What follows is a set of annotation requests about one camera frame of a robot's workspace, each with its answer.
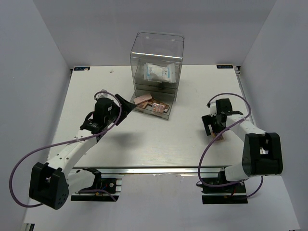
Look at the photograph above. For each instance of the four-pan brown eyeshadow palette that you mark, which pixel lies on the four-pan brown eyeshadow palette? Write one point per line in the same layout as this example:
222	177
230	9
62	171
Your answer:
142	105

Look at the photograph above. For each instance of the long brown eyeshadow palette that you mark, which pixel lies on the long brown eyeshadow palette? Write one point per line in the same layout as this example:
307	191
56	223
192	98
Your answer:
152	101

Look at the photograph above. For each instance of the pink blush compact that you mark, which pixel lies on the pink blush compact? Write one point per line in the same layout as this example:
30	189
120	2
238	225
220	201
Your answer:
143	98

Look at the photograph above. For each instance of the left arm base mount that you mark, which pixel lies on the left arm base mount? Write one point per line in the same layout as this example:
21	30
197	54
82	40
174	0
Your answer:
91	185

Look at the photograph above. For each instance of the black jar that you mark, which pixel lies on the black jar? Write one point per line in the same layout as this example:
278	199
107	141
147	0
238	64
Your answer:
162	85

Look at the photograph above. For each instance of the left blue table label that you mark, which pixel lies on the left blue table label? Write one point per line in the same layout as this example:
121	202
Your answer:
81	68

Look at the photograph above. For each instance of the aluminium table rail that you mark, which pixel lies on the aluminium table rail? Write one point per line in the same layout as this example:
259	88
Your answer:
148	170

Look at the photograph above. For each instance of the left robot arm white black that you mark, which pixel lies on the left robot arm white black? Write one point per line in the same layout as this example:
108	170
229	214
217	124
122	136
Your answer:
52	182

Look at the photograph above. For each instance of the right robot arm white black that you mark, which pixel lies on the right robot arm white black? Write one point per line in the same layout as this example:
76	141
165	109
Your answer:
262	154

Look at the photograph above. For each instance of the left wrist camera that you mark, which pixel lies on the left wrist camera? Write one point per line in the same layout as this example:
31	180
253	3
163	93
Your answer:
101	94

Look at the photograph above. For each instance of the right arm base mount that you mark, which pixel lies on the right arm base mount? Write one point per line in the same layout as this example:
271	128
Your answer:
233	194

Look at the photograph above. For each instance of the cotton pad pack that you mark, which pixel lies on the cotton pad pack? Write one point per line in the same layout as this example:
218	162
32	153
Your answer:
171	74
152	71

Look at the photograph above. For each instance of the right blue table label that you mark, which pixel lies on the right blue table label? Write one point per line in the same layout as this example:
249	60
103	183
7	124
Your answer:
224	66

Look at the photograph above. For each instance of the nine-pan pink eyeshadow palette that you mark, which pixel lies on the nine-pan pink eyeshadow palette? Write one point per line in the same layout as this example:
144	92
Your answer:
160	107

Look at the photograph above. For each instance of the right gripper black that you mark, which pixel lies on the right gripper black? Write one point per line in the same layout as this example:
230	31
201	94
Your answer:
208	120

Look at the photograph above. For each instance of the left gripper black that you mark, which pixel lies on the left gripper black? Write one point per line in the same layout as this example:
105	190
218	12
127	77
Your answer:
126	107

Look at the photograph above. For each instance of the clear acrylic drawer organizer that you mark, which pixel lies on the clear acrylic drawer organizer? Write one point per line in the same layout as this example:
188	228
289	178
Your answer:
156	60

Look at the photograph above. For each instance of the colourful pastel eyeshadow palette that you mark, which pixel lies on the colourful pastel eyeshadow palette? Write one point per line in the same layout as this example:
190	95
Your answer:
217	137

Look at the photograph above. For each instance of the blue table label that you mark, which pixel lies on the blue table label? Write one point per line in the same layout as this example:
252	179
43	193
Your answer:
224	66
81	68

